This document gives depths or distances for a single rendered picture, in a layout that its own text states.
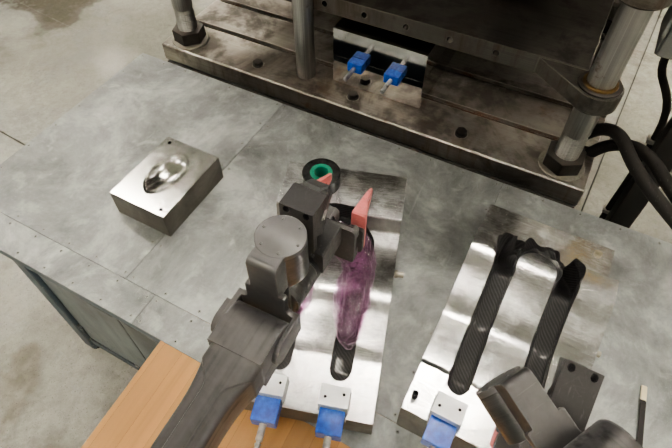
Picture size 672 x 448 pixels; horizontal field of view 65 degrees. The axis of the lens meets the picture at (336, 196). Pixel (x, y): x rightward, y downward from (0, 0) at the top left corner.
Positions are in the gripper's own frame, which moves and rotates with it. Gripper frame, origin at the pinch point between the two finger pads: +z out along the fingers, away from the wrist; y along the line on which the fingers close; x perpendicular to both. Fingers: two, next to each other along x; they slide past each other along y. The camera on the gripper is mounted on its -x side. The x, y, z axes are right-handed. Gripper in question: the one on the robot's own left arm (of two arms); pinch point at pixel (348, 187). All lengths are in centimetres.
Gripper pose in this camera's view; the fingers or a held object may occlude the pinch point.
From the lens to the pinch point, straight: 73.7
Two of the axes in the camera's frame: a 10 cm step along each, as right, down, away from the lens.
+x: -0.1, 6.5, 7.6
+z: 4.4, -6.8, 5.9
